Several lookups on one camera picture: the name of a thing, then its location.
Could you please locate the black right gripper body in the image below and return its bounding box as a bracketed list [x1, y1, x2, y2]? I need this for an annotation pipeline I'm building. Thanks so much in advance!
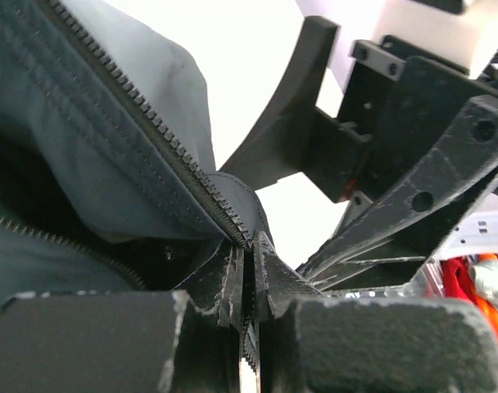
[314, 35, 498, 202]

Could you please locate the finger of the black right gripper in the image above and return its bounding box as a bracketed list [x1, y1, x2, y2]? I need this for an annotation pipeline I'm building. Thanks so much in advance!
[221, 16, 366, 188]
[298, 96, 498, 291]

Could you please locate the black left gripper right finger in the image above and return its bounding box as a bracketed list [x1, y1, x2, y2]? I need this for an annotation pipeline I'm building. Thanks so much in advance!
[253, 232, 498, 392]

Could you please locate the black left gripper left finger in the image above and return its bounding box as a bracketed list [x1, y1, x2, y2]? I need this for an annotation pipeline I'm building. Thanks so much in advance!
[0, 242, 244, 392]

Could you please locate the dark green grey jacket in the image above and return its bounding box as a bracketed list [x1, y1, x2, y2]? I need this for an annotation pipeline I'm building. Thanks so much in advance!
[0, 1, 269, 358]

